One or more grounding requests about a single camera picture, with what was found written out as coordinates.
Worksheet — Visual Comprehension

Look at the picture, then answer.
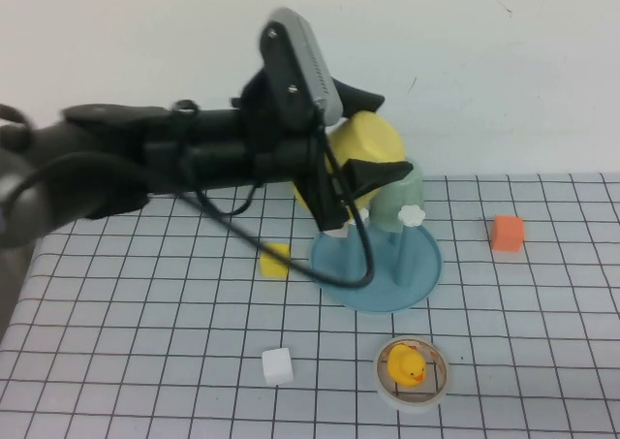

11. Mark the blue cup stand with pegs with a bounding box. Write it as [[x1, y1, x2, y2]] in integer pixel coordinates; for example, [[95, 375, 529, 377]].
[[309, 204, 445, 317]]

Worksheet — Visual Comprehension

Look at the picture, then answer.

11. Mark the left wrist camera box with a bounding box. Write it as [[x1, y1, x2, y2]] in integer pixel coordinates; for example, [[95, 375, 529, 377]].
[[256, 6, 345, 131]]

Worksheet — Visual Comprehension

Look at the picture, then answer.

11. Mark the green plastic cup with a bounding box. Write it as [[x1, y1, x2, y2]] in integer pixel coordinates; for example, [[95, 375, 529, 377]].
[[370, 162, 426, 234]]

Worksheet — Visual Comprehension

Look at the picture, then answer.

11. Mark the white cube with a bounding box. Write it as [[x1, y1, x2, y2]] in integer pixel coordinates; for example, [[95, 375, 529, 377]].
[[261, 346, 295, 387]]

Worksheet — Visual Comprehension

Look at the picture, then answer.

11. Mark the yellow cube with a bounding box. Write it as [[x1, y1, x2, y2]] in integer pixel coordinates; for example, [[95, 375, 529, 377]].
[[260, 242, 292, 280]]

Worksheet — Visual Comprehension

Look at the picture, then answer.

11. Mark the white tape roll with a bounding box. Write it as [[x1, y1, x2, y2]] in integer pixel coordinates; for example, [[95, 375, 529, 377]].
[[372, 335, 450, 413]]

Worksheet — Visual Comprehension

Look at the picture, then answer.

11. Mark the yellow plastic cup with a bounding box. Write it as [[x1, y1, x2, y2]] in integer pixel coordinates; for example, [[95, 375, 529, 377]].
[[293, 110, 406, 222]]

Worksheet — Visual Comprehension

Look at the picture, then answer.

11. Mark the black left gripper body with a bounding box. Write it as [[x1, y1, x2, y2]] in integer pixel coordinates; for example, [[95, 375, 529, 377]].
[[231, 69, 358, 233]]

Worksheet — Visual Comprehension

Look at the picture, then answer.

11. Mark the white grid-pattern tablecloth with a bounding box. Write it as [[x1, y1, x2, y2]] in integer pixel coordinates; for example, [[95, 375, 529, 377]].
[[0, 172, 620, 439]]

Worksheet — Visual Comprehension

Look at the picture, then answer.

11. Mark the yellow rubber duck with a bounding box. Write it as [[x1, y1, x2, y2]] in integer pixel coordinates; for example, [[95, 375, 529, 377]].
[[386, 344, 427, 388]]

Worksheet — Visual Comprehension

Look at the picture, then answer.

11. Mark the orange cube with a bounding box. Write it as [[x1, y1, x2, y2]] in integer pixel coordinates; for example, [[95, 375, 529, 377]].
[[489, 214, 525, 253]]

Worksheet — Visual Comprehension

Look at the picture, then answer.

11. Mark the black left camera cable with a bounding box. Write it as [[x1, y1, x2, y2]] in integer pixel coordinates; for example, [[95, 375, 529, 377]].
[[144, 113, 377, 290]]

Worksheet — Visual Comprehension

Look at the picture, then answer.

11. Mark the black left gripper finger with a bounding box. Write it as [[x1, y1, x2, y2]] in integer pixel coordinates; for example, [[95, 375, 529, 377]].
[[345, 157, 415, 204], [336, 79, 388, 120]]

